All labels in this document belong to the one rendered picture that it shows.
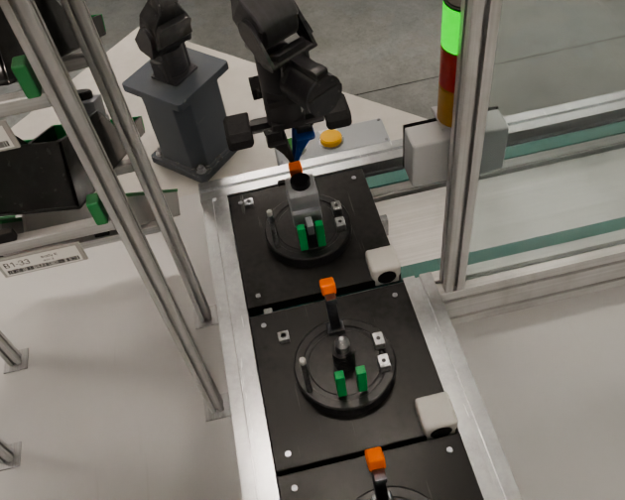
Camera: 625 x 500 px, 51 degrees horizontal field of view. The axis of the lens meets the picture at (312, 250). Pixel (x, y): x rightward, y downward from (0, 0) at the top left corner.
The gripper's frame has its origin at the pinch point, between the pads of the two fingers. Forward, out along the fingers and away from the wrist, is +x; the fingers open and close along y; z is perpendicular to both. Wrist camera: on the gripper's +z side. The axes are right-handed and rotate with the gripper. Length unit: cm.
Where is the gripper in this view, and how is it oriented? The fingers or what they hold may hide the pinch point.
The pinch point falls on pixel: (291, 146)
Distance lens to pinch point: 104.1
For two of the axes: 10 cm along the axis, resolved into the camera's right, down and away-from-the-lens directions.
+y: -9.7, 2.2, -0.4
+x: 1.1, 6.2, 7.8
